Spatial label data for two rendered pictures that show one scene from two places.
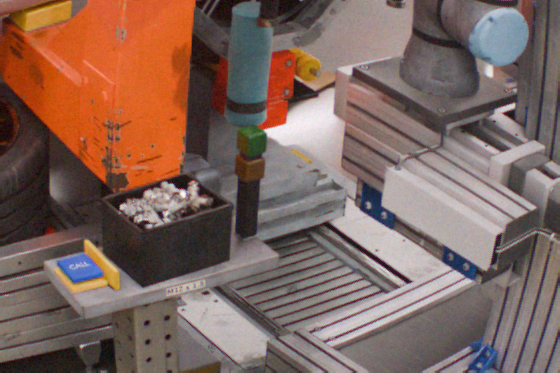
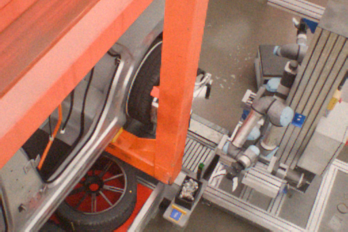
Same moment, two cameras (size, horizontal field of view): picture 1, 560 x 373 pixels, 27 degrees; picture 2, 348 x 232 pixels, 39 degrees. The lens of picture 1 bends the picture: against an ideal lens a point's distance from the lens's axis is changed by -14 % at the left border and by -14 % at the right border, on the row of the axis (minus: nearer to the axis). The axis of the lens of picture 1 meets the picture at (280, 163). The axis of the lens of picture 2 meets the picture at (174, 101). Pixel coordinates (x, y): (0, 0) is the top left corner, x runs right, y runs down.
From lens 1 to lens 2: 2.59 m
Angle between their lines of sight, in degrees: 34
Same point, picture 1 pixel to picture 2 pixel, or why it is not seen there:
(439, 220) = (259, 188)
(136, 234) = (189, 203)
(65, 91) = (145, 164)
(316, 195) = not seen: hidden behind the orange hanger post
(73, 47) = (145, 155)
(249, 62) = not seen: hidden behind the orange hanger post
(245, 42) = not seen: hidden behind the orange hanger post
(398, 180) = (247, 180)
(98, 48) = (162, 164)
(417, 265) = (209, 133)
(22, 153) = (133, 179)
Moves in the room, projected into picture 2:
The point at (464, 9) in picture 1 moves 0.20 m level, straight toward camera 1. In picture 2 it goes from (264, 151) to (274, 176)
